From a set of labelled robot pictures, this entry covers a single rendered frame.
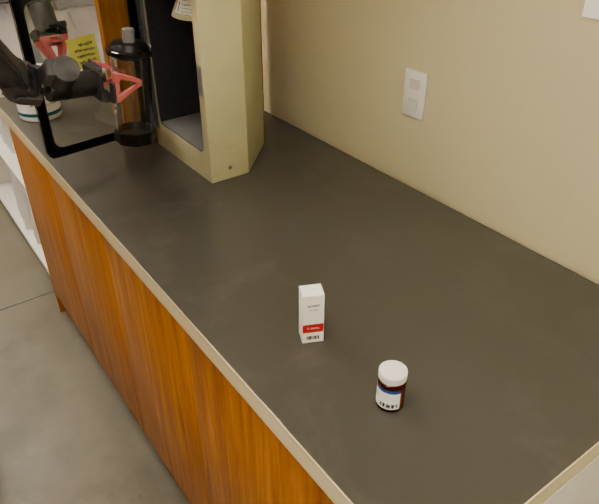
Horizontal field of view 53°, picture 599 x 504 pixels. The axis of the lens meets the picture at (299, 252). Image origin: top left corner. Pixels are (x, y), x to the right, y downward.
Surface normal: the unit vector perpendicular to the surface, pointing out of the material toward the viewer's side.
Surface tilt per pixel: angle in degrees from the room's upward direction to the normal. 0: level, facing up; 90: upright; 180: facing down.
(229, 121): 90
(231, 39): 90
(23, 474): 0
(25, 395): 0
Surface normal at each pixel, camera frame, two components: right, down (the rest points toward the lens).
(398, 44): -0.81, 0.32
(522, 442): 0.00, -0.83
